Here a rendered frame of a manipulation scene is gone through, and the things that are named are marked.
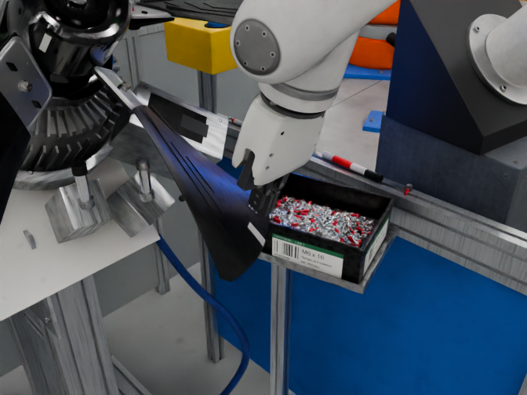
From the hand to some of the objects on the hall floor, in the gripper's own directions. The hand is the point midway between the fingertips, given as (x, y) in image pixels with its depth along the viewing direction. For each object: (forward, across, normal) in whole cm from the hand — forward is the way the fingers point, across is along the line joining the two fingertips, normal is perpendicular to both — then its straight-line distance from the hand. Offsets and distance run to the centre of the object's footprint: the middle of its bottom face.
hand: (263, 197), depth 65 cm
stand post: (+103, -15, +1) cm, 104 cm away
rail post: (+110, +34, +22) cm, 117 cm away
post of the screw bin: (+97, +16, -20) cm, 100 cm away
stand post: (+110, -15, +23) cm, 114 cm away
